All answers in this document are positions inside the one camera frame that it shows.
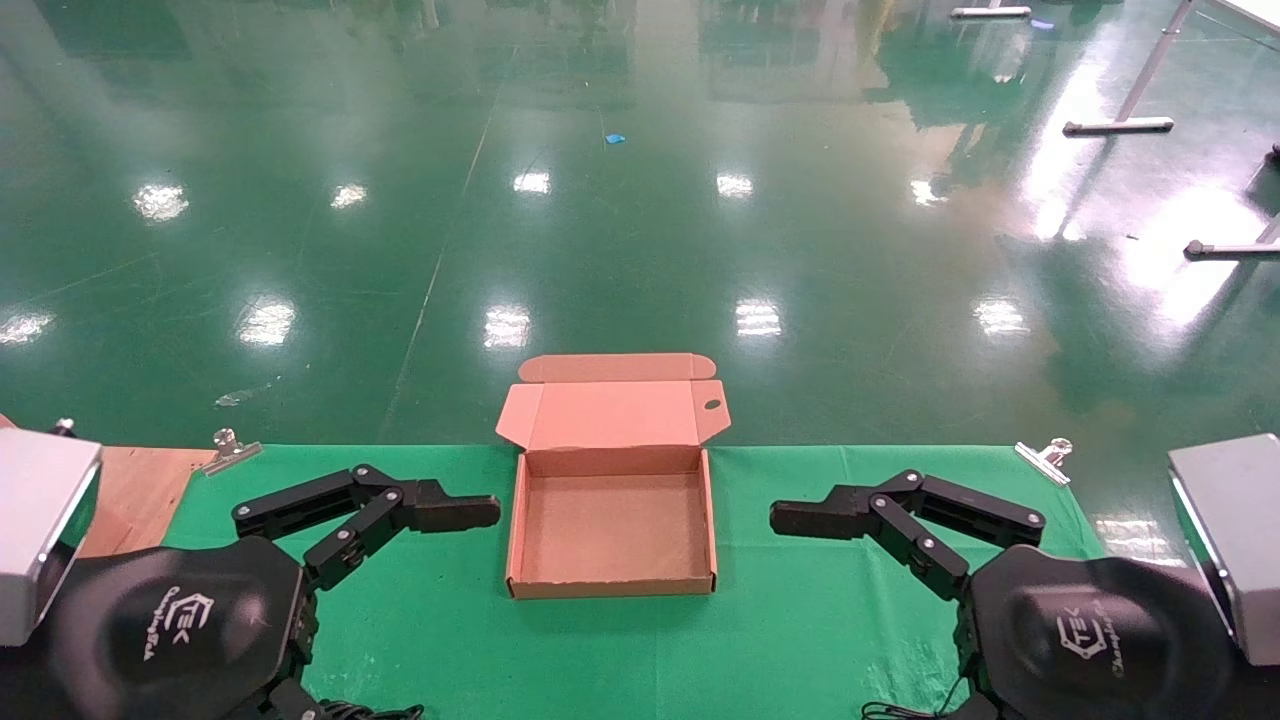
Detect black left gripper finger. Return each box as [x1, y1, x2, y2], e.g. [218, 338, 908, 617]
[232, 464, 501, 593]

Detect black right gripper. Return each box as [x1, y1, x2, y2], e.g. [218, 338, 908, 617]
[948, 546, 1234, 720]

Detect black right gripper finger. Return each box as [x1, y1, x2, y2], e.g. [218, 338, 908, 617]
[769, 469, 1047, 601]

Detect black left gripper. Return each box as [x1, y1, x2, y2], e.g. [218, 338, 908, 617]
[45, 537, 329, 720]

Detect open brown cardboard box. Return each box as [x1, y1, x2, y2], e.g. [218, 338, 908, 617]
[495, 352, 732, 601]

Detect green table cloth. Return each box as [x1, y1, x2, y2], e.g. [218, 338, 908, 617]
[163, 444, 1107, 720]

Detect silver binder clip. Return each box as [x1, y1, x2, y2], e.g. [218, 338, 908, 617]
[200, 428, 264, 477]
[1014, 437, 1074, 489]

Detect grey floor foot bar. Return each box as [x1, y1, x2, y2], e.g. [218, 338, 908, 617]
[1184, 213, 1280, 262]

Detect white table leg with foot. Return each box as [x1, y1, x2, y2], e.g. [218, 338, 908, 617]
[1062, 0, 1198, 137]

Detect white table top corner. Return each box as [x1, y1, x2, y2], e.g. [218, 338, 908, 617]
[1208, 0, 1280, 37]

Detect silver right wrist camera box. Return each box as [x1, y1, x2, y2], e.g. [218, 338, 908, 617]
[1168, 433, 1280, 668]

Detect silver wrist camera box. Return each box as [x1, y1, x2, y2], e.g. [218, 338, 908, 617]
[1168, 433, 1280, 668]
[0, 428, 104, 648]

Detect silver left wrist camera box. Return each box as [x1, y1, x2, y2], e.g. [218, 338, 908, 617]
[0, 428, 104, 648]

